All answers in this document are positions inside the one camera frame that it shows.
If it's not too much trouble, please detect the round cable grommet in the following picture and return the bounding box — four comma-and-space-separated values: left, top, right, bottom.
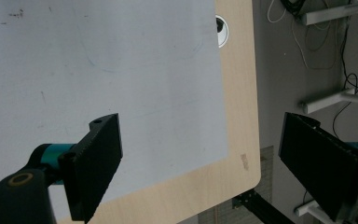
214, 14, 230, 49

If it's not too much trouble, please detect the black cable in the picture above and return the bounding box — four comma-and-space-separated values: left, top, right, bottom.
332, 18, 358, 139

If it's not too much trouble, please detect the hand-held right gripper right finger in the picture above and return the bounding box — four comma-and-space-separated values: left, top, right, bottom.
278, 111, 358, 222

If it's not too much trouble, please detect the white metal stand foot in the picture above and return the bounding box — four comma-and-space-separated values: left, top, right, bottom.
293, 200, 337, 224
299, 1, 358, 26
298, 88, 358, 115

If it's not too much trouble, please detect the white cable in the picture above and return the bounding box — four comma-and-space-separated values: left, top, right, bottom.
266, 0, 343, 71

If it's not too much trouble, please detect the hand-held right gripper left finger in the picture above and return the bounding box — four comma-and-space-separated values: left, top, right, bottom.
27, 113, 124, 224

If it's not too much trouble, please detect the black metal table frame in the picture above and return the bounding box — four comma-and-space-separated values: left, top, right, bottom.
232, 188, 296, 224

